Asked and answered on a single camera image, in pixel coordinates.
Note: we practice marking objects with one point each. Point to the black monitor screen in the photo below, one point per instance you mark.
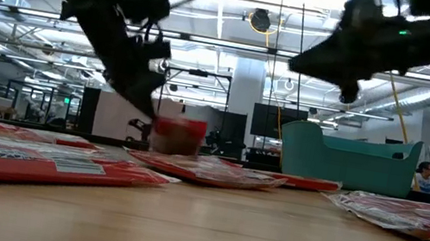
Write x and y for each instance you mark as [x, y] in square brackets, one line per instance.
[267, 120]

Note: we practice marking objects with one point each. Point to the black metal frame rig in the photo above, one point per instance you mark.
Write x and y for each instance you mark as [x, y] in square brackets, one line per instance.
[199, 72]

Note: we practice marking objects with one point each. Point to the black background robot arm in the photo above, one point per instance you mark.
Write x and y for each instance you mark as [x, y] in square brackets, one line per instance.
[139, 127]

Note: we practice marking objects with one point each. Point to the teal plastic basket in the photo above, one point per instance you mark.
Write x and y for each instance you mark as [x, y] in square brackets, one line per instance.
[342, 168]

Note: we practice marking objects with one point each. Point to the white building column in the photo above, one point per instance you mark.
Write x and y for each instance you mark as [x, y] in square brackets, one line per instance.
[247, 86]

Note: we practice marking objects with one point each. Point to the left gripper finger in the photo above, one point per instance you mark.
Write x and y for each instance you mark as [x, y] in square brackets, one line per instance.
[144, 97]

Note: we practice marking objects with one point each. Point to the black partition panel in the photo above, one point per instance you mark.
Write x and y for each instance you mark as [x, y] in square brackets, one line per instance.
[88, 112]

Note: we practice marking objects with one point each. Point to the black background equipment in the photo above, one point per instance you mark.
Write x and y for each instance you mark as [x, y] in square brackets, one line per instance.
[224, 146]

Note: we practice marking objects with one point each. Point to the beige partition board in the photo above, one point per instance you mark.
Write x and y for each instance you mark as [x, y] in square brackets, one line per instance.
[115, 117]

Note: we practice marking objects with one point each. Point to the small white robot arm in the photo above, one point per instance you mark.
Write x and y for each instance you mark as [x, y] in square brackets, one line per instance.
[35, 106]

